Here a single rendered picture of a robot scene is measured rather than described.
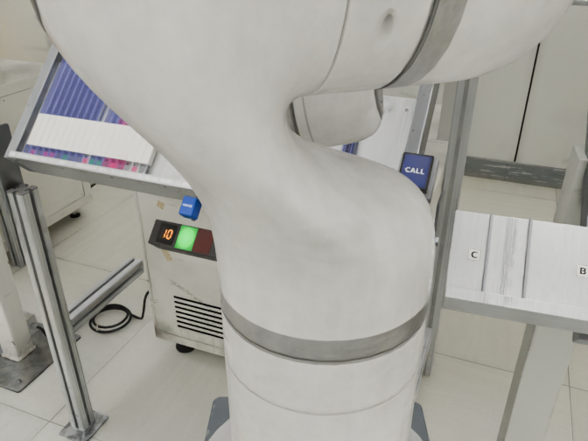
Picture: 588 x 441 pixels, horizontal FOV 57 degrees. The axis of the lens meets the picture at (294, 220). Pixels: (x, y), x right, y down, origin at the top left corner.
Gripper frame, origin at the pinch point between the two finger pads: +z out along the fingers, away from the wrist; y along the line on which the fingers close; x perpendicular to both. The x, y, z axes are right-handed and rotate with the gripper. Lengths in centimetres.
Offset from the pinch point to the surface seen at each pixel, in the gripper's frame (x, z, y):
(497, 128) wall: 109, 181, 19
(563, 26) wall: 141, 148, 37
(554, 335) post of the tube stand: -4.2, 27.6, 32.7
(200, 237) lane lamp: -3.9, 11.2, -19.3
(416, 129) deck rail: 17.0, 9.0, 9.1
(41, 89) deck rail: 16, 9, -58
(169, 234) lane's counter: -4.5, 11.2, -24.7
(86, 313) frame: -20, 47, -61
